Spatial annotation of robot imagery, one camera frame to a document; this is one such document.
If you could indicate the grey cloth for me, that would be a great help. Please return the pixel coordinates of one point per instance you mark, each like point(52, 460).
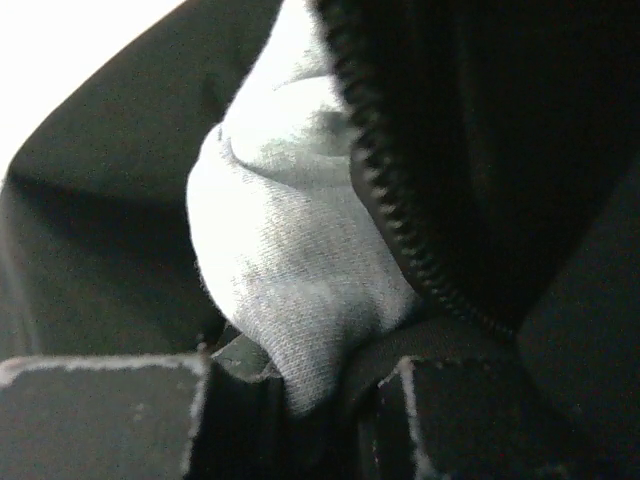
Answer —
point(286, 250)

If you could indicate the black cloth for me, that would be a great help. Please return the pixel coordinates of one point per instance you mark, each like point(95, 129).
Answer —
point(496, 151)

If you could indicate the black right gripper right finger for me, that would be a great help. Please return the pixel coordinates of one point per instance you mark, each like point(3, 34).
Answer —
point(469, 420)

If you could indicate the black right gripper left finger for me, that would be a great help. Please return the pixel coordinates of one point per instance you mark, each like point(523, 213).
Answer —
point(105, 417)

